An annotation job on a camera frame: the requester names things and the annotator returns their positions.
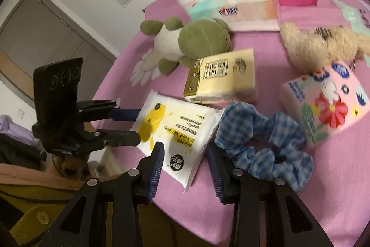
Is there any blue checked scrunchie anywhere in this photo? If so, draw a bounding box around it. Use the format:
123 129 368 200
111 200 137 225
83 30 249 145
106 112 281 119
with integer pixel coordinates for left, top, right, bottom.
215 102 314 192

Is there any white yellow wet wipes pack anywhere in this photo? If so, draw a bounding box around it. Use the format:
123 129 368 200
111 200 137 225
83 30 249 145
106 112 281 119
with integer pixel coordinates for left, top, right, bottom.
132 90 224 191

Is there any green frog plush toy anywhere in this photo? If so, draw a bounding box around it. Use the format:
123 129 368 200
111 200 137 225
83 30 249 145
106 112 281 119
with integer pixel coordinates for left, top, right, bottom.
140 17 233 75

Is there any yellow tissue pack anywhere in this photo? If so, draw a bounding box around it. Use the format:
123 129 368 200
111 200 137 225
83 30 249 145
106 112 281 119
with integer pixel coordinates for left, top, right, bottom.
183 48 258 104

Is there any pink floral tissue pack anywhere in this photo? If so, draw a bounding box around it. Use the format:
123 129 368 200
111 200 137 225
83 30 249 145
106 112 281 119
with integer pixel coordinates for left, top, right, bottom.
280 61 369 149

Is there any beige teddy bear plush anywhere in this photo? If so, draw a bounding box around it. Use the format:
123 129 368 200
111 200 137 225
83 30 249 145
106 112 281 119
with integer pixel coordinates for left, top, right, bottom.
280 22 369 74

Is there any pink printed table cloth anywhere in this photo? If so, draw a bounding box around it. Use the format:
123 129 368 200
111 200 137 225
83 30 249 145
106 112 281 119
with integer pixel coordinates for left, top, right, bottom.
95 0 369 246

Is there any grey door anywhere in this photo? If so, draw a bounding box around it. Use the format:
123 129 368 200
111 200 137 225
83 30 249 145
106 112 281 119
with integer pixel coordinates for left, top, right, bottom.
1 0 116 102

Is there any pastel tissue box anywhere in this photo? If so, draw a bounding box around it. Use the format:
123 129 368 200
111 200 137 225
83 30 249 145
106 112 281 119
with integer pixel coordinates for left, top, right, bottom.
188 0 280 32

